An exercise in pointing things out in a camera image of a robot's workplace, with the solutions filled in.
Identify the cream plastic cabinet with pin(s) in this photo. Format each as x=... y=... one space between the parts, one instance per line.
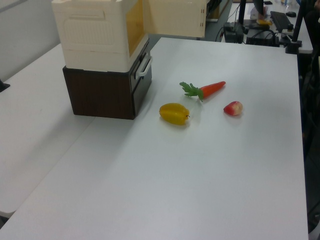
x=92 y=37

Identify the black bracket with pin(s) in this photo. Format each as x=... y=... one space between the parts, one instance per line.
x=3 y=86

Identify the dark brown drawer unit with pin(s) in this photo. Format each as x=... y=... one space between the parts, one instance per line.
x=100 y=92

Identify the black keyboard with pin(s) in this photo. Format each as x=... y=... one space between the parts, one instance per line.
x=281 y=20

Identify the black pole clamp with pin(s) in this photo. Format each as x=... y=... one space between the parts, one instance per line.
x=293 y=47

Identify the cream cabinet door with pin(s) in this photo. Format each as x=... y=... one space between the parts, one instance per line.
x=175 y=17

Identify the yellow toy starfruit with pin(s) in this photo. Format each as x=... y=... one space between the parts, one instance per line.
x=173 y=113

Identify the wide black electronics box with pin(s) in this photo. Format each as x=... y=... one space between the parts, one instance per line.
x=262 y=39

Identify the red toy wax apple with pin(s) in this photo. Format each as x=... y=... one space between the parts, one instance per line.
x=233 y=108

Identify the black stand pole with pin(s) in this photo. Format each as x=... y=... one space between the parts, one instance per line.
x=299 y=20

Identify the yellow packet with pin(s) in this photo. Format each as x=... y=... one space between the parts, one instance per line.
x=263 y=22

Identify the orange toy carrot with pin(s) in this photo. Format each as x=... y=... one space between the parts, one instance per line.
x=211 y=89

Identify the small black electronics box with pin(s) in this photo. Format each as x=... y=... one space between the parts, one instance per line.
x=233 y=32

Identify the thin black pole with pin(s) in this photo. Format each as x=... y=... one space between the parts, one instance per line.
x=242 y=11

